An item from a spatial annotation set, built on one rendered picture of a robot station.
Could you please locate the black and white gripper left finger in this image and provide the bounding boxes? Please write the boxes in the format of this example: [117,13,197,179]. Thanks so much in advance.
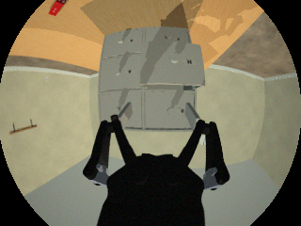
[83,103,148,187]

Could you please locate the small grey chest of drawers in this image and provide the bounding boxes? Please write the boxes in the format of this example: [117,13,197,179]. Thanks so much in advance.
[98,26,197,132]

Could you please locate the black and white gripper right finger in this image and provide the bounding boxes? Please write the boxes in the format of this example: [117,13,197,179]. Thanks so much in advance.
[165,103,230,191]

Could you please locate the red nine-volt battery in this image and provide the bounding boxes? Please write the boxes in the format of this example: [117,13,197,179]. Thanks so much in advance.
[48,0,67,16]

